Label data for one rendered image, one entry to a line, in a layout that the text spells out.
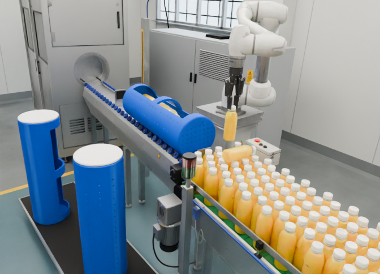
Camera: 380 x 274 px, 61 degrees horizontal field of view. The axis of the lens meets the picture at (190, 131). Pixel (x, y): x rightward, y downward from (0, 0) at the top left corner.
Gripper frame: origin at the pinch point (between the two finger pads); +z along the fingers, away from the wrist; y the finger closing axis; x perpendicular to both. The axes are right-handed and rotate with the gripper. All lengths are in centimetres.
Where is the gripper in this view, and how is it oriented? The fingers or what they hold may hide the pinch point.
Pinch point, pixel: (232, 102)
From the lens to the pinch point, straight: 183.7
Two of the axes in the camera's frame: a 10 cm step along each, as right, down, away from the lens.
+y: -8.4, 1.7, -5.2
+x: 5.4, 3.5, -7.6
